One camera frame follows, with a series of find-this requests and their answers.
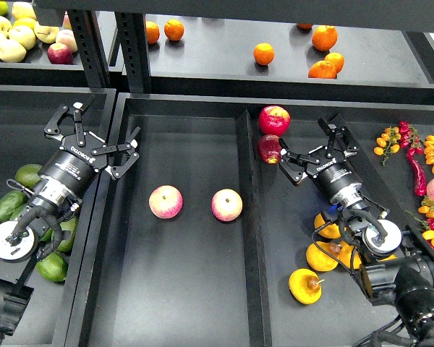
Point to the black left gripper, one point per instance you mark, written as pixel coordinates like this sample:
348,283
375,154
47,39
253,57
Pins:
72,162

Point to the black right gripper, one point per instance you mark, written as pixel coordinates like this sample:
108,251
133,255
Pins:
328,167

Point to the green avocado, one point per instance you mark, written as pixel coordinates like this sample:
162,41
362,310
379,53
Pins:
27,175
10,202
53,268

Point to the yellow pear with stem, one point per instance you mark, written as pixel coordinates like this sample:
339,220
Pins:
305,286

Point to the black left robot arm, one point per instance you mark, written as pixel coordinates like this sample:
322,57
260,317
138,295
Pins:
57,196

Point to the yellow pear under arm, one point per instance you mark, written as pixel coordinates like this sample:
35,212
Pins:
321,256

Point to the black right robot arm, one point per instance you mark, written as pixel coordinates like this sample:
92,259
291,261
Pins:
391,264

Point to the green avocado top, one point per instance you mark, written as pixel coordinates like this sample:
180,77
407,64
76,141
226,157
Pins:
27,175

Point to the dark red apple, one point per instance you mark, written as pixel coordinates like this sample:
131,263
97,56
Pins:
269,149

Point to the bright red apple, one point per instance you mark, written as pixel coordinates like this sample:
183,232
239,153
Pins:
274,120

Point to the orange tangerine front right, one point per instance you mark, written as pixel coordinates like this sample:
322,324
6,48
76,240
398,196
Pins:
323,70

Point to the pink apple left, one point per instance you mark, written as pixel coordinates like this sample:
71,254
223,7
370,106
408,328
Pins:
165,202

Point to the red apple on shelf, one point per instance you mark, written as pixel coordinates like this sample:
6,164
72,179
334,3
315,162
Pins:
59,53

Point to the orange tangerine centre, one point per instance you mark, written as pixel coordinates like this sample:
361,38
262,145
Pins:
263,54

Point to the red chili pepper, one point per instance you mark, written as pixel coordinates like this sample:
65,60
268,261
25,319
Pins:
419,180

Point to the large orange tangerine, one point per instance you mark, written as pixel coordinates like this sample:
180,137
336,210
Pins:
324,38

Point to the orange tangerine upper left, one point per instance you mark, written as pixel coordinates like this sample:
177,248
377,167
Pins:
174,30

